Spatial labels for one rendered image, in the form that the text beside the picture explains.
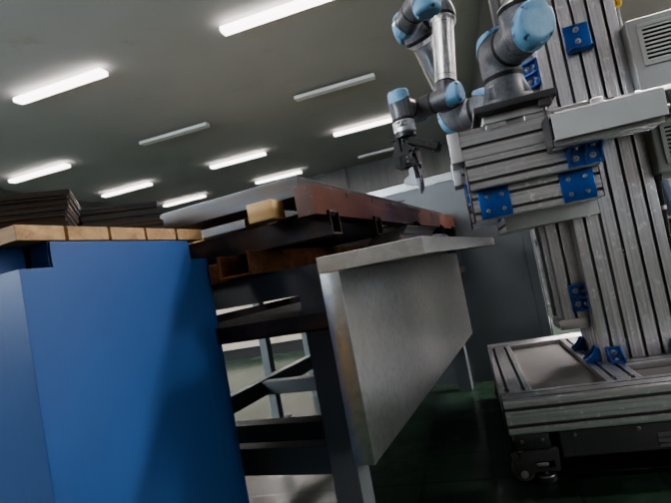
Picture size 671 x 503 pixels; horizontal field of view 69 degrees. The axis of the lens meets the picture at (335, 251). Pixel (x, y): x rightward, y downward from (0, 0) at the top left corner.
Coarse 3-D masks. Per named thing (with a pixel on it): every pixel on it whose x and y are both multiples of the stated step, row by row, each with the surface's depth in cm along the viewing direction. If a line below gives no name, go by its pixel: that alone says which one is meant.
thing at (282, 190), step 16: (240, 192) 104; (256, 192) 102; (272, 192) 101; (288, 192) 99; (352, 192) 128; (192, 208) 109; (208, 208) 107; (224, 208) 105; (240, 208) 104; (288, 208) 112; (416, 208) 193; (176, 224) 111; (192, 224) 109; (208, 224) 113; (224, 224) 117; (240, 224) 131
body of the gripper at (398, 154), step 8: (400, 136) 165; (408, 136) 166; (400, 144) 168; (408, 144) 167; (400, 152) 165; (408, 152) 164; (416, 152) 164; (400, 160) 166; (408, 160) 165; (400, 168) 167; (408, 168) 170
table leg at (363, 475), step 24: (312, 264) 103; (312, 288) 103; (312, 312) 103; (312, 336) 103; (312, 360) 103; (336, 384) 101; (336, 408) 101; (336, 432) 101; (336, 456) 102; (336, 480) 102; (360, 480) 100
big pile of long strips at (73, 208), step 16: (48, 192) 75; (64, 192) 75; (0, 208) 72; (16, 208) 73; (32, 208) 74; (48, 208) 75; (64, 208) 76; (80, 208) 88; (96, 208) 91; (112, 208) 92; (128, 208) 93; (144, 208) 94; (0, 224) 73; (16, 224) 74; (32, 224) 74; (48, 224) 75; (64, 224) 76; (80, 224) 90; (96, 224) 90; (112, 224) 91; (128, 224) 92; (144, 224) 93; (160, 224) 94
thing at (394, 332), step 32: (448, 256) 189; (352, 288) 92; (384, 288) 110; (416, 288) 135; (448, 288) 177; (352, 320) 89; (384, 320) 106; (416, 320) 129; (448, 320) 166; (352, 352) 87; (384, 352) 102; (416, 352) 123; (448, 352) 157; (352, 384) 87; (384, 384) 98; (416, 384) 118; (352, 416) 87; (384, 416) 95; (352, 448) 87; (384, 448) 91
